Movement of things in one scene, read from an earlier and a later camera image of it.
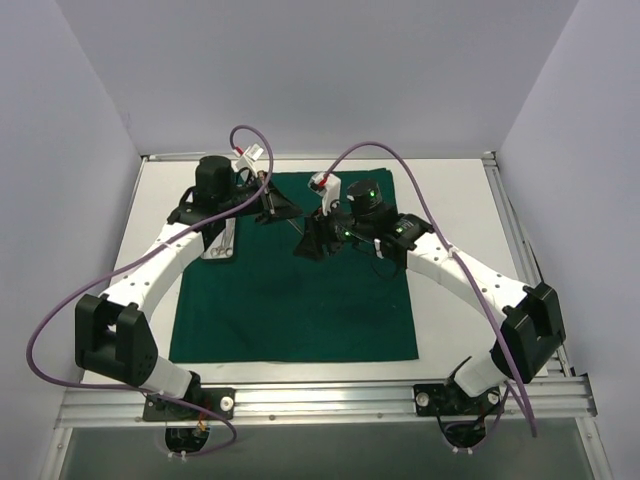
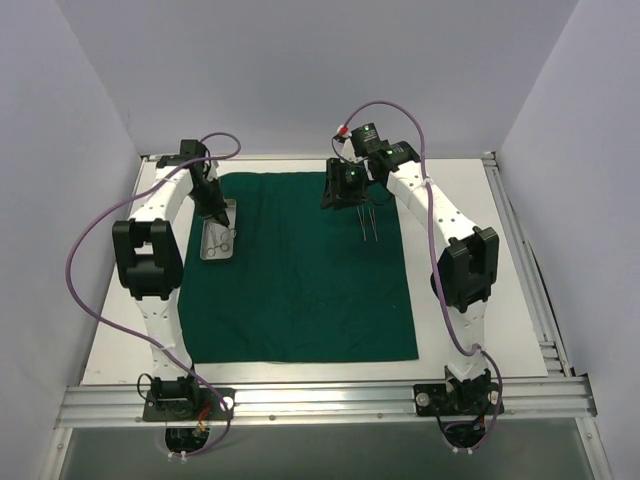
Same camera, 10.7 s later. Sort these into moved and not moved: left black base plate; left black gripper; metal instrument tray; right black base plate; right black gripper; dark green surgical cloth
Moved: left black gripper; right black gripper
Not moved: metal instrument tray; left black base plate; dark green surgical cloth; right black base plate
